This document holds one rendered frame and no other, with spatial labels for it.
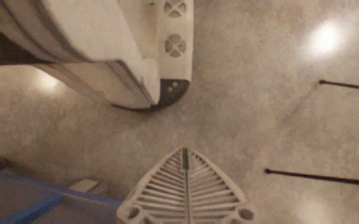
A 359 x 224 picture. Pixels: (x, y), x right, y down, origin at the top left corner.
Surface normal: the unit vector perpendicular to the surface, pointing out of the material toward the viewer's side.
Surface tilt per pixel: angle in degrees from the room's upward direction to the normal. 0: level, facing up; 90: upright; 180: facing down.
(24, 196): 0
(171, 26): 38
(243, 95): 0
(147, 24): 0
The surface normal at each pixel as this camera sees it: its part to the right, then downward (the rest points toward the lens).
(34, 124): -0.01, -0.09
